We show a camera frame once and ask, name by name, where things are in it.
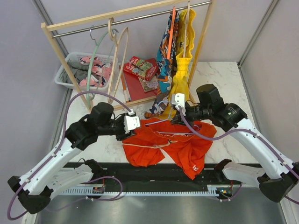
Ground mint green plastic hanger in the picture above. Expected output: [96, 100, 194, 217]
[85, 25, 120, 109]

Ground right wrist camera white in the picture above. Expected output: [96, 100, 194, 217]
[171, 93, 185, 111]

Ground small illustrated booklet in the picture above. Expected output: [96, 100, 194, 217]
[138, 76, 158, 92]

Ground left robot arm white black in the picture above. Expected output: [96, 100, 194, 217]
[8, 102, 141, 214]

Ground white plastic laundry basket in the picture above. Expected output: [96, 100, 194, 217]
[54, 52, 114, 92]

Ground aluminium corner post right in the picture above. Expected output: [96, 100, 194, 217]
[237, 0, 280, 69]

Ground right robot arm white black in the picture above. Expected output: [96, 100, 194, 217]
[171, 84, 299, 203]

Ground metal hanging rail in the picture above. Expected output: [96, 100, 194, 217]
[52, 1, 212, 39]

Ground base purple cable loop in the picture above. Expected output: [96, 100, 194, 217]
[44, 175, 124, 212]

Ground aluminium corner post left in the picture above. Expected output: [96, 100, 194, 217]
[32, 0, 71, 143]

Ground aluminium corner post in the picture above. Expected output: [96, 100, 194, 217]
[237, 0, 280, 69]
[32, 0, 71, 143]

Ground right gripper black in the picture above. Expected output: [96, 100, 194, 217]
[171, 102, 212, 128]

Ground large red book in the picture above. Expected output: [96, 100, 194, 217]
[123, 71, 158, 101]

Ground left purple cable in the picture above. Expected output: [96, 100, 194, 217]
[6, 91, 135, 220]

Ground orange shorts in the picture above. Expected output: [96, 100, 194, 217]
[122, 118, 212, 180]

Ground grey garment in basket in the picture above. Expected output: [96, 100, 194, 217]
[67, 62, 89, 83]

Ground colourful patterned shorts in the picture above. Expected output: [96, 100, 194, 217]
[144, 12, 179, 119]

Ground white slotted cable duct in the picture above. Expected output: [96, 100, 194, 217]
[60, 186, 219, 197]

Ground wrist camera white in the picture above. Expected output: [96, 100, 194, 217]
[171, 93, 185, 111]
[124, 110, 141, 133]

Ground wooden clothes rack frame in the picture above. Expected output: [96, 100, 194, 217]
[41, 0, 217, 112]

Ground yellow shorts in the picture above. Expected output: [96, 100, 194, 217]
[161, 8, 197, 119]

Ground blue wire hanger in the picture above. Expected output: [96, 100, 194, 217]
[145, 100, 194, 136]

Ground light wooden hanger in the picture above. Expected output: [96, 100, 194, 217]
[108, 17, 129, 97]

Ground orange plastic hanger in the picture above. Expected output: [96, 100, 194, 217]
[167, 6, 176, 60]

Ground wooden hanger with yellow shorts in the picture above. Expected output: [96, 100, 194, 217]
[183, 1, 190, 57]

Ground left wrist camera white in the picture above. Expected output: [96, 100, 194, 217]
[124, 110, 141, 133]

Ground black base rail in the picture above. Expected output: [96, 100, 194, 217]
[92, 163, 231, 192]

